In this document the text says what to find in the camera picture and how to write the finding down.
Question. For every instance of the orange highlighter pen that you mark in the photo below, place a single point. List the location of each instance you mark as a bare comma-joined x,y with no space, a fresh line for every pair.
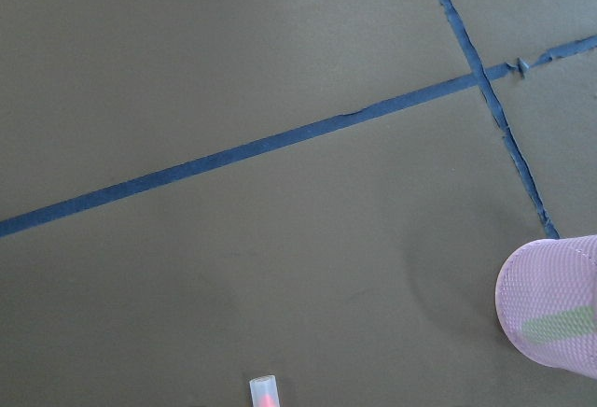
264,391

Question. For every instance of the pink mesh pen holder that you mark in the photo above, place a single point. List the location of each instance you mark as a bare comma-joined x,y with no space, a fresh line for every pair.
545,300

